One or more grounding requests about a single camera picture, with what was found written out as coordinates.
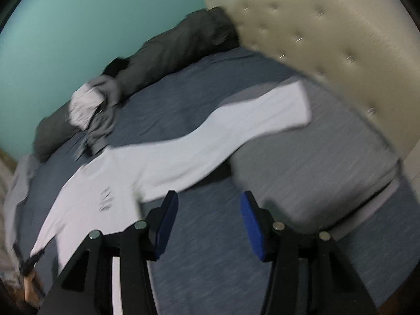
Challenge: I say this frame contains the light grey cloth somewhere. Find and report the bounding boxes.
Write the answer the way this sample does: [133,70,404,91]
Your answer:
[5,156,40,253]

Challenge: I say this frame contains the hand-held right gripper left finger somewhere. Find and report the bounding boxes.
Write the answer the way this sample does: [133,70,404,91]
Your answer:
[38,190,179,315]

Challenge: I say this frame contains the bed with blue sheet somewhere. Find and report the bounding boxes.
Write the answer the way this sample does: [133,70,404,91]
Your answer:
[10,46,420,315]

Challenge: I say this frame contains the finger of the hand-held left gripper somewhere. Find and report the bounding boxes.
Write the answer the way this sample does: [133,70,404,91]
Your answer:
[13,243,45,274]

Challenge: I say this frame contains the white shorts with black trim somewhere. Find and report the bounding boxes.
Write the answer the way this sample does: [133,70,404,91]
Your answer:
[69,83,106,128]

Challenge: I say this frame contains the grey crumpled garment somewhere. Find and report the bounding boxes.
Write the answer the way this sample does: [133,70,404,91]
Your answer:
[77,77,123,156]

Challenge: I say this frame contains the white shirt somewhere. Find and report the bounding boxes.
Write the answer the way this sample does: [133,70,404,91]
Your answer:
[29,80,312,315]

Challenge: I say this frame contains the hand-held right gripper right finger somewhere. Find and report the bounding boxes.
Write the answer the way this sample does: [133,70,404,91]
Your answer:
[239,190,378,315]

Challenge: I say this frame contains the person's left hand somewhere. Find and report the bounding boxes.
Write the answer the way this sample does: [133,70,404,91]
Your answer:
[23,272,45,304]

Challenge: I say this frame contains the black cloth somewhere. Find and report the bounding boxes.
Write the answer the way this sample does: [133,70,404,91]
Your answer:
[103,57,130,76]

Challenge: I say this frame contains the dark grey rolled duvet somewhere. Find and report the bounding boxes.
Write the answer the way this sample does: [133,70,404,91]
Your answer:
[33,7,240,163]

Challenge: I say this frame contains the cream tufted headboard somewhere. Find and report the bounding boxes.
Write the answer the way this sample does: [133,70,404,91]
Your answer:
[195,0,420,184]

